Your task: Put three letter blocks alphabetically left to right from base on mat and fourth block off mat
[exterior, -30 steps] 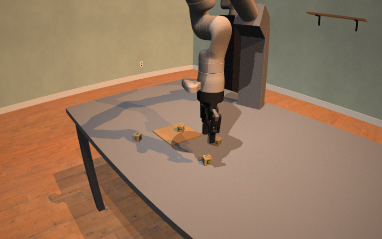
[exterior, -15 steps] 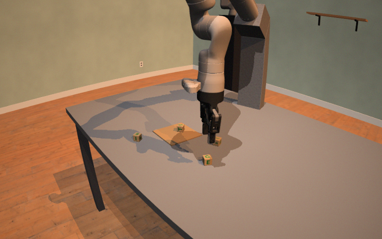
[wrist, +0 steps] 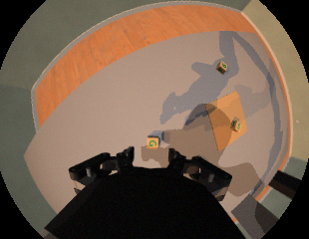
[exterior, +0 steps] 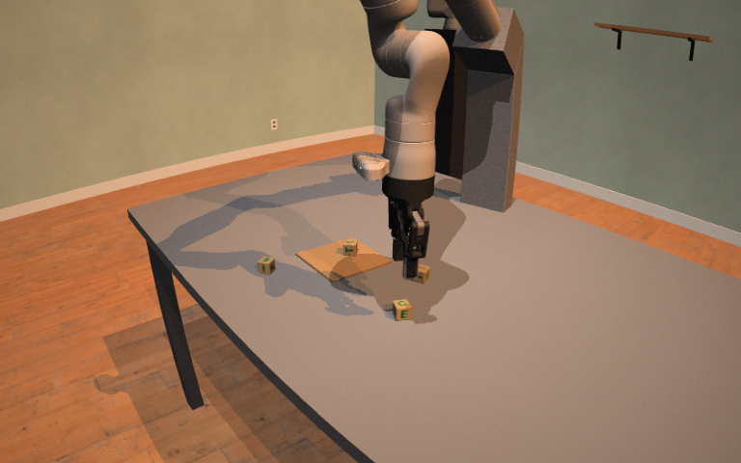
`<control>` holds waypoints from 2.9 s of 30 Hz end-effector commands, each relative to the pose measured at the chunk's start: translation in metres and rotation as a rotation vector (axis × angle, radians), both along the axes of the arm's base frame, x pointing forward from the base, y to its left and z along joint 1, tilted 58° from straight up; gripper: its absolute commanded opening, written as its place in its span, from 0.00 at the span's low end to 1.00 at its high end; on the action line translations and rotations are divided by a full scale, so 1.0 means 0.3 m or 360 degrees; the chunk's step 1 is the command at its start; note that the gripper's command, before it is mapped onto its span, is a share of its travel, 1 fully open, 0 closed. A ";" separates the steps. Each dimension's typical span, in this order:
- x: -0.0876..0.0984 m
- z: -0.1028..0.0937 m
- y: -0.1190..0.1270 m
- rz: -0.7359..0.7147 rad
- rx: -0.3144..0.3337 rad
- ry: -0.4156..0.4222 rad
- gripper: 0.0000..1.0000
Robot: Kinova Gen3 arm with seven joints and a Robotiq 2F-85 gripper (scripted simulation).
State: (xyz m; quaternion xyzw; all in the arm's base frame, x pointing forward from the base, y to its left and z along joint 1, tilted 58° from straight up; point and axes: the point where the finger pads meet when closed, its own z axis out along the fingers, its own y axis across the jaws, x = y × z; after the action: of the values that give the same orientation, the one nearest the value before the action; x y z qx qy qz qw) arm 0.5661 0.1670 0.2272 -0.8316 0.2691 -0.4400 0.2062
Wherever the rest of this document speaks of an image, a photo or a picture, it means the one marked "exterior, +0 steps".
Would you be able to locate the orange flat mat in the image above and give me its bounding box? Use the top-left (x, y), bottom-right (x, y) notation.
top-left (296, 239), bottom-right (392, 283)

